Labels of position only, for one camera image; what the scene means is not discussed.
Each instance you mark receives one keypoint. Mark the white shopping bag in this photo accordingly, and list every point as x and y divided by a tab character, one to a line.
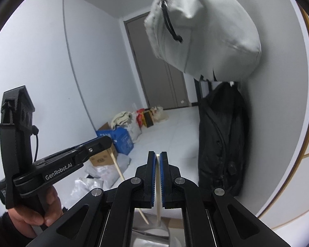
158	114

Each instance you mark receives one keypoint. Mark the grey hanging bag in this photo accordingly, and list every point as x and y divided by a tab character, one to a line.
214	40

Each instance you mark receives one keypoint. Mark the white plastic bag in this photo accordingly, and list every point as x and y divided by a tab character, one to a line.
84	185

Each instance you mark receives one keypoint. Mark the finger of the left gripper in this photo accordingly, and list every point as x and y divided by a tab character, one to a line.
92	147

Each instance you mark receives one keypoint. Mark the grey plastic parcel bag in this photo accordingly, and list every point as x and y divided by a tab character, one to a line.
109	173

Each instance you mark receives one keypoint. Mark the black metal rack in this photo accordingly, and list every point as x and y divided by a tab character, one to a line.
202	88

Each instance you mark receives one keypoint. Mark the blue cardboard box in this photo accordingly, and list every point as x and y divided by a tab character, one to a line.
120	137

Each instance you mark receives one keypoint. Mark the beige tote bag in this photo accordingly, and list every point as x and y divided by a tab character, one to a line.
121	119

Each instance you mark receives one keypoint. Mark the brown cardboard box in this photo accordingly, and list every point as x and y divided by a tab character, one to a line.
104	158

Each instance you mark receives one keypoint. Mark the person's left hand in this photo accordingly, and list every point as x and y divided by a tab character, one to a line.
24	219

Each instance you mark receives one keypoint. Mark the black hanging coat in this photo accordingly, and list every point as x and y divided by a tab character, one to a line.
223	139

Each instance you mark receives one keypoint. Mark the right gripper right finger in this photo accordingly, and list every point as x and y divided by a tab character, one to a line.
212	218

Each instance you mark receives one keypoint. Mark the white utensil holder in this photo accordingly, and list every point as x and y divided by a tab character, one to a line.
150	237

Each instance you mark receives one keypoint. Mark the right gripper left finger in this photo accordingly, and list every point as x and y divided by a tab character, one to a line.
104	218

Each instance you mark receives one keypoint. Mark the red snack bag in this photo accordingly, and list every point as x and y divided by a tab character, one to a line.
140	117

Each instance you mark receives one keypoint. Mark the grey door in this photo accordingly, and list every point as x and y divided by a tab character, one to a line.
163	84

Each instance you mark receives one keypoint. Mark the black yellow bag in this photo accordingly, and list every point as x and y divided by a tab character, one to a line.
147	118

